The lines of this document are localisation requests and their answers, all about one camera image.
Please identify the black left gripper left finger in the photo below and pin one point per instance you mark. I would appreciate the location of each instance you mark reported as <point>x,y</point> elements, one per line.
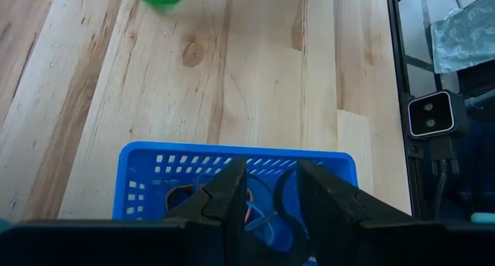
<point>96,243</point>

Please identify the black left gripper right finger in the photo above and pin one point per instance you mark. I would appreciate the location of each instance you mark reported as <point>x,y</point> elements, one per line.
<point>386,246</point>

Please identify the orange rubber band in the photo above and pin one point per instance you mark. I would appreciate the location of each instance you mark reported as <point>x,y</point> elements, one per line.
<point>179,188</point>

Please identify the large black rubber band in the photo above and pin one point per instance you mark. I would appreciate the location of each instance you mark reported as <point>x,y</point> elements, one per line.
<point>278,202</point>

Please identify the blue slotted plastic basket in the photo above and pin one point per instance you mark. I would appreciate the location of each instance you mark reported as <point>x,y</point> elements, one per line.
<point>143,169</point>

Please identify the patterned pale blue cloth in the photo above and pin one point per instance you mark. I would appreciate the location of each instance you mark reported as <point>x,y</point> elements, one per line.
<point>464,38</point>

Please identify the black cube table camera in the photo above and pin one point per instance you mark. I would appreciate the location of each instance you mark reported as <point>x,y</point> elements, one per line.
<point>429,113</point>

